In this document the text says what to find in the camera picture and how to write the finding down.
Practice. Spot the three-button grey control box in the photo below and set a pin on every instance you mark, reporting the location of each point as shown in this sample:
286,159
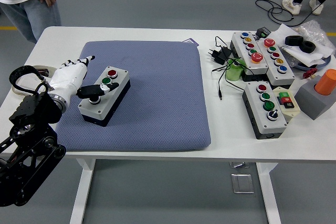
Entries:
105,108

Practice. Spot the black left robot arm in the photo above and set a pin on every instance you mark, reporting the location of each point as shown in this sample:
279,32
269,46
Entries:
31,111

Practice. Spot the beige oval tray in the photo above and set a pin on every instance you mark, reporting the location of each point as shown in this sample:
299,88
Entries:
43,67

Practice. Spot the white paper sheet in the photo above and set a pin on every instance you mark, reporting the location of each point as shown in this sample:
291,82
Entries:
281,33

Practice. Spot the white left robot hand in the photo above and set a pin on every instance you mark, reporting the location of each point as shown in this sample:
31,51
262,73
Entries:
69,78

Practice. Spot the small red part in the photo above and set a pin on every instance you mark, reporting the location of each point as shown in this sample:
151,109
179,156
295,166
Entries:
309,73

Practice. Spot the five-button box, yellow-ringed stop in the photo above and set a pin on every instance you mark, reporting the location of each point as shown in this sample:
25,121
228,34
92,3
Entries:
237,41

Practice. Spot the grey block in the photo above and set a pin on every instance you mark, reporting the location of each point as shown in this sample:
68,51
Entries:
309,100

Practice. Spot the dark small cylinder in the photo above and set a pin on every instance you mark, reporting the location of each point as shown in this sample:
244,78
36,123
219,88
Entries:
43,72

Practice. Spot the orange cylinder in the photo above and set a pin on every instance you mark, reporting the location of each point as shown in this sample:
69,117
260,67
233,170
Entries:
326,82

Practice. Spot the black terminal module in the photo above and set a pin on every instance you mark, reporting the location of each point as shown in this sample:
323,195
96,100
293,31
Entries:
263,32

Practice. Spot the green cylinder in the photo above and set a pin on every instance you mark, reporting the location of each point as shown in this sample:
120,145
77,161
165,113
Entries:
233,73

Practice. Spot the small metal floor plate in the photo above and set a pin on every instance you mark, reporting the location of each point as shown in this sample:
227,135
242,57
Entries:
239,165

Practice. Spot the black power adapter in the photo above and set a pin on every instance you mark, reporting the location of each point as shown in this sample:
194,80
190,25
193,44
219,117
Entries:
221,53

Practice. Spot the white flat card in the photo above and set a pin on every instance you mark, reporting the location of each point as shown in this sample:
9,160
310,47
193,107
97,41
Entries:
29,81

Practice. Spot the white table leg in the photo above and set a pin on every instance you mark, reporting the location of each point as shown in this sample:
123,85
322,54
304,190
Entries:
269,195
82,190

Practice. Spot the four-button grey control box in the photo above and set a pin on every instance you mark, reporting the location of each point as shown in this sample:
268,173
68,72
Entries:
273,127

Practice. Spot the metal floor socket plate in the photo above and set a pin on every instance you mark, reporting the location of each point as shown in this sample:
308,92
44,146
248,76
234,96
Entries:
242,183

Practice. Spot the beige three-key switch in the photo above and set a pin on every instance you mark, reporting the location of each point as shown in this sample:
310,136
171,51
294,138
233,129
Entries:
286,99

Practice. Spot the blue round plate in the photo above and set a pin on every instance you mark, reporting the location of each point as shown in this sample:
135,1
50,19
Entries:
324,64

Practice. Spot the five-button box, red mushroom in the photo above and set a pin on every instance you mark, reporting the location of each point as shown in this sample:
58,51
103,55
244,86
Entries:
286,77

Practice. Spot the clear bubble wrap bag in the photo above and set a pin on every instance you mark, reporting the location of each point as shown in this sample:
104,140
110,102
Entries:
313,31

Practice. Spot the blue-grey woven mat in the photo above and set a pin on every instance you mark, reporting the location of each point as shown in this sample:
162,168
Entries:
162,90

